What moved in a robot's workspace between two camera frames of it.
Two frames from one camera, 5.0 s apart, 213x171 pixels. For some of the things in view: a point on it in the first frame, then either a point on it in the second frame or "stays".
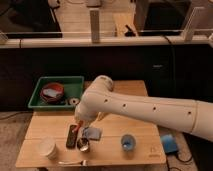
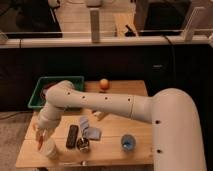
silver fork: [84, 163] stays
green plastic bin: [57, 93] stays
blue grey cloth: [93, 133] stays
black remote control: [71, 142] stays
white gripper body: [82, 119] → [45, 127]
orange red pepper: [76, 129] → [40, 141]
